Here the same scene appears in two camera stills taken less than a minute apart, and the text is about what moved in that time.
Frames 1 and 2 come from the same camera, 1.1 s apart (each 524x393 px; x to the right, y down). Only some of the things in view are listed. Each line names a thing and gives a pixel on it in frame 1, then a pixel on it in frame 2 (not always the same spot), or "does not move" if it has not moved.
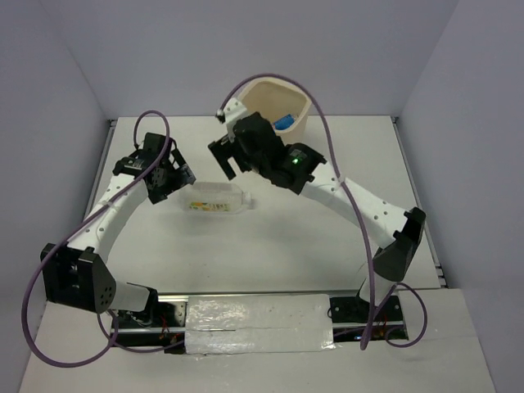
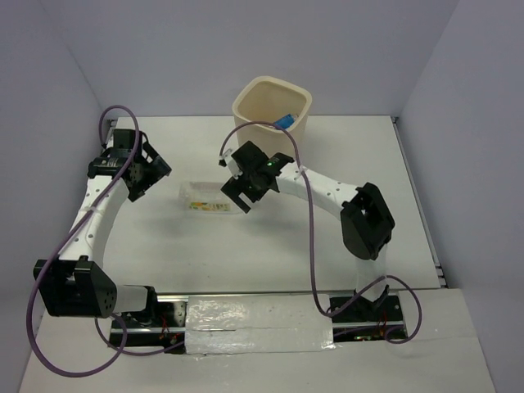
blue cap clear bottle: (284, 123) does not move
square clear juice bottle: (214, 198) does not move
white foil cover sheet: (240, 324) does not move
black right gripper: (223, 149) -> (236, 187)
